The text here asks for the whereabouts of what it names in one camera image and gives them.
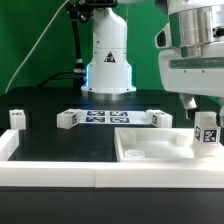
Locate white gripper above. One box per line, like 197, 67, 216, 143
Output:
159, 50, 224, 128

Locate black cable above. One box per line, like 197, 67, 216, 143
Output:
38, 70, 87, 88

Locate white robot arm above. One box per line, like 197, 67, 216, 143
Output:
85, 0, 224, 127

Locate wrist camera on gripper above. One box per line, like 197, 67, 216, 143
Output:
155, 23, 172, 49

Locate white square tabletop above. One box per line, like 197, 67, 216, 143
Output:
114, 128, 224, 163

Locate white sheet with AprilTags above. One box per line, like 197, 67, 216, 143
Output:
81, 110, 148, 125

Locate white cable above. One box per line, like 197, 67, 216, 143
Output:
4, 0, 72, 94

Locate white U-shaped obstacle fence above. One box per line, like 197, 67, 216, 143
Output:
0, 130, 224, 188

